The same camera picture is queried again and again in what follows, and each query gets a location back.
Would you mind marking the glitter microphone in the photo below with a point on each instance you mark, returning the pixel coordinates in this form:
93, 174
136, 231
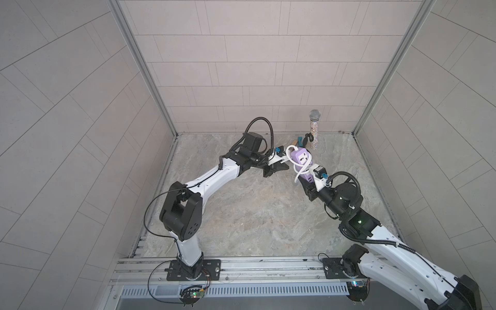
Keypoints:
314, 127

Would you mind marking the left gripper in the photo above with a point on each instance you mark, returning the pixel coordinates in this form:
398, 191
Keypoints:
273, 167

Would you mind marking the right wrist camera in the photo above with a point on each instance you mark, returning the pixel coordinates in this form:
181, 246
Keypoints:
320, 172

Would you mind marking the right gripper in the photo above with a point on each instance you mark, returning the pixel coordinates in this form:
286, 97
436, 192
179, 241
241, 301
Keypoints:
308, 188

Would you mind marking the right circuit board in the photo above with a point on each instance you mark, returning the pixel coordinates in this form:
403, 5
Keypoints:
358, 291

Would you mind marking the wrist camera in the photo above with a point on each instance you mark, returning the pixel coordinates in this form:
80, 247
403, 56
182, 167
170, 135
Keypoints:
320, 172
279, 151

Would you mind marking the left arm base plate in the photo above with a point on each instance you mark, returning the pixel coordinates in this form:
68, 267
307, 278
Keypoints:
206, 269

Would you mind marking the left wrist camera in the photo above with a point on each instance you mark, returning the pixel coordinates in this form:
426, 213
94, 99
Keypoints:
279, 151

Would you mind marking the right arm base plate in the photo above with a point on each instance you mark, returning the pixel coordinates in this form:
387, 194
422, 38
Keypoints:
340, 268

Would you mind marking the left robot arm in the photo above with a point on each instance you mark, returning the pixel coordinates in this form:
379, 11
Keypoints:
184, 204

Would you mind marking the purple power strip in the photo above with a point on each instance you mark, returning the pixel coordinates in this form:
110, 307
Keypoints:
302, 161

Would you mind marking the circuit board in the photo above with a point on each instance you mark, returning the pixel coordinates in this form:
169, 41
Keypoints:
192, 294
358, 291

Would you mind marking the aluminium mounting rail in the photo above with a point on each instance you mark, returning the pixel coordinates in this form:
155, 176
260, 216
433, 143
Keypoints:
239, 277

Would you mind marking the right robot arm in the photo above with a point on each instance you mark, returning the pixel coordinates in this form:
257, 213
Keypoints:
378, 254

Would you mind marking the left circuit board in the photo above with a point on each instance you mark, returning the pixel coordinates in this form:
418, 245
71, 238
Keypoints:
192, 294

